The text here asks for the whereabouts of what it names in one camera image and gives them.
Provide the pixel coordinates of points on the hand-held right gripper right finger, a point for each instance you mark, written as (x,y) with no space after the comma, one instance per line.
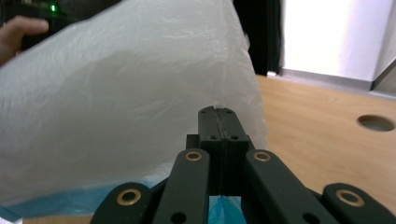
(232,143)

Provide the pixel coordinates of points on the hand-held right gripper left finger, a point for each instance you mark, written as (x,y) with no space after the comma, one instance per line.
(213,140)

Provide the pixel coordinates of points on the white plastic bag blue band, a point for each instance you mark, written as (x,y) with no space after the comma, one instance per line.
(124,93)

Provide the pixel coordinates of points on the black curtain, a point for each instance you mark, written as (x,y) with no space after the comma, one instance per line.
(258,34)

